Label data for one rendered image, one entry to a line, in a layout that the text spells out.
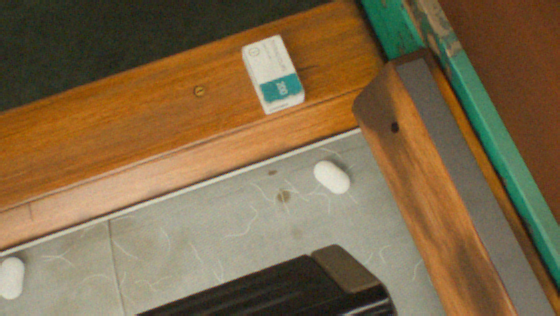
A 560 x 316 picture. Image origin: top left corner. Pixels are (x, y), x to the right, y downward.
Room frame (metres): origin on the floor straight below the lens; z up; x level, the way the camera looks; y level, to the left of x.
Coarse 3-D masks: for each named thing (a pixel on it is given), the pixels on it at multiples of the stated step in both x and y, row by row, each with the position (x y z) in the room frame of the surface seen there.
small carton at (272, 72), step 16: (256, 48) 0.36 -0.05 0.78; (272, 48) 0.36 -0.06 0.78; (256, 64) 0.35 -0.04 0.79; (272, 64) 0.34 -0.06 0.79; (288, 64) 0.34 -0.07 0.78; (256, 80) 0.33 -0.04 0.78; (272, 80) 0.33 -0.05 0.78; (288, 80) 0.33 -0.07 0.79; (272, 96) 0.31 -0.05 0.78; (288, 96) 0.31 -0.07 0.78; (272, 112) 0.31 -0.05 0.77
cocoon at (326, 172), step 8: (320, 168) 0.25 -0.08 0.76; (328, 168) 0.25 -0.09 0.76; (336, 168) 0.25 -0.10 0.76; (320, 176) 0.25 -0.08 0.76; (328, 176) 0.25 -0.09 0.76; (336, 176) 0.24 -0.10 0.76; (344, 176) 0.24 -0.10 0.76; (328, 184) 0.24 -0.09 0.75; (336, 184) 0.24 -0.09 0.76; (344, 184) 0.24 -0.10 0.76; (336, 192) 0.23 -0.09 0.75
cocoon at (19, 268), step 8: (8, 264) 0.21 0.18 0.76; (16, 264) 0.21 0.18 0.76; (0, 272) 0.20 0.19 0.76; (8, 272) 0.20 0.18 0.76; (16, 272) 0.20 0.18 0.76; (0, 280) 0.20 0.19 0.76; (8, 280) 0.20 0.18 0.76; (16, 280) 0.20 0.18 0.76; (0, 288) 0.19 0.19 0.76; (8, 288) 0.19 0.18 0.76; (16, 288) 0.19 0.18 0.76; (8, 296) 0.18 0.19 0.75; (16, 296) 0.18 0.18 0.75
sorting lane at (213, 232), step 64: (192, 192) 0.26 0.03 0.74; (256, 192) 0.25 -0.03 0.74; (320, 192) 0.24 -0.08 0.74; (384, 192) 0.23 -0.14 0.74; (0, 256) 0.22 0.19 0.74; (64, 256) 0.22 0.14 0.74; (128, 256) 0.21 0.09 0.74; (192, 256) 0.20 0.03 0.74; (256, 256) 0.19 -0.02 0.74; (384, 256) 0.18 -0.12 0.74
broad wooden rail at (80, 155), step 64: (192, 64) 0.37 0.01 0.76; (320, 64) 0.35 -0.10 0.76; (384, 64) 0.34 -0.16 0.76; (0, 128) 0.33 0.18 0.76; (64, 128) 0.32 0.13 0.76; (128, 128) 0.31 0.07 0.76; (192, 128) 0.31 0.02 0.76; (256, 128) 0.30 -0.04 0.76; (320, 128) 0.30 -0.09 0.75; (0, 192) 0.27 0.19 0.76; (64, 192) 0.26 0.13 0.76; (128, 192) 0.26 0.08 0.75
